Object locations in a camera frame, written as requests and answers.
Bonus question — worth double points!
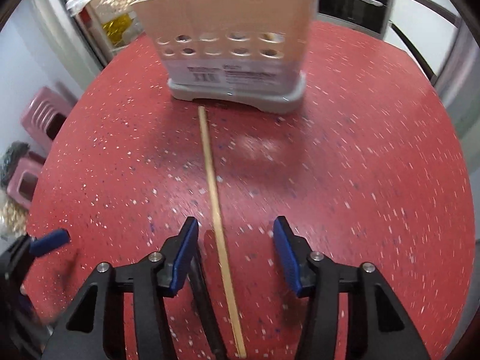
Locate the pink plastic stool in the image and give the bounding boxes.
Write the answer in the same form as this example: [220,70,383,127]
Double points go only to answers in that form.
[20,86,72,153]

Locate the plain bamboo chopstick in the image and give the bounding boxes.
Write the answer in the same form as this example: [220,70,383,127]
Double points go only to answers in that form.
[198,106,247,359]

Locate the cream plastic rack shelf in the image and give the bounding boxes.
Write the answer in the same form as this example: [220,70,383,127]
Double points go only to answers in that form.
[66,0,143,64]

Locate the beige utensil holder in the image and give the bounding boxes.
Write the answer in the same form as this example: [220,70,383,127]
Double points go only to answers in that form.
[132,0,318,114]

